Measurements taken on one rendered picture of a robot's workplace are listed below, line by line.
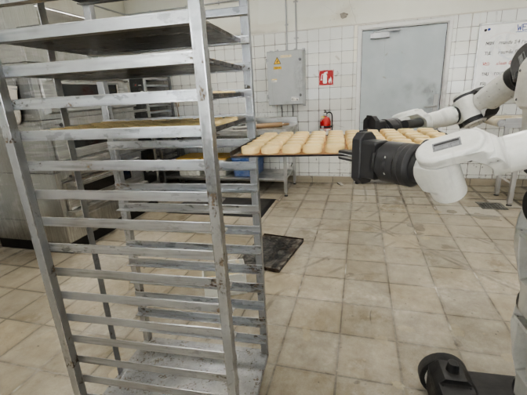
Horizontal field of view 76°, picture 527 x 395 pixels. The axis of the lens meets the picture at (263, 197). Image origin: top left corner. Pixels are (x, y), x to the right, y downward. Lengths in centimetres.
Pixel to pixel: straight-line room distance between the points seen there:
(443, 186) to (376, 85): 430
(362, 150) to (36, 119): 288
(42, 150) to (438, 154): 308
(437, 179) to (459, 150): 7
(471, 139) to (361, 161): 23
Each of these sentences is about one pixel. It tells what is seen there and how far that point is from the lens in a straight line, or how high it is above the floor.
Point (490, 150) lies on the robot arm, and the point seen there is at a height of 121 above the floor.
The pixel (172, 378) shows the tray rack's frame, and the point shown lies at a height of 15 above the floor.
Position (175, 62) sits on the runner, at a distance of 93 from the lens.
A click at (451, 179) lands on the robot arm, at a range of 70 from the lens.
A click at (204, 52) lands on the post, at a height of 142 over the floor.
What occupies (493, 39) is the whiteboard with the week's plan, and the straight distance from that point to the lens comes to 516.
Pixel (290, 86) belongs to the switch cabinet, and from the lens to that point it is 483.
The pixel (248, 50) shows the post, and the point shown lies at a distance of 131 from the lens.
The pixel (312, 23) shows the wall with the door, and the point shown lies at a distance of 505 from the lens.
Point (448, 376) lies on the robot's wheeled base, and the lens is 168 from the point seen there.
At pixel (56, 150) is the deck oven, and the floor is 95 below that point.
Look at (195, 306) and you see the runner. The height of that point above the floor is 69.
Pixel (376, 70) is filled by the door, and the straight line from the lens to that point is 497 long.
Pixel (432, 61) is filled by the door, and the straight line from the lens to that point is 504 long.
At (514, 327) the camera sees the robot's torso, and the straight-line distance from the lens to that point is 148.
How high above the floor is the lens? 132
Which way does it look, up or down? 17 degrees down
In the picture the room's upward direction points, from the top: 3 degrees counter-clockwise
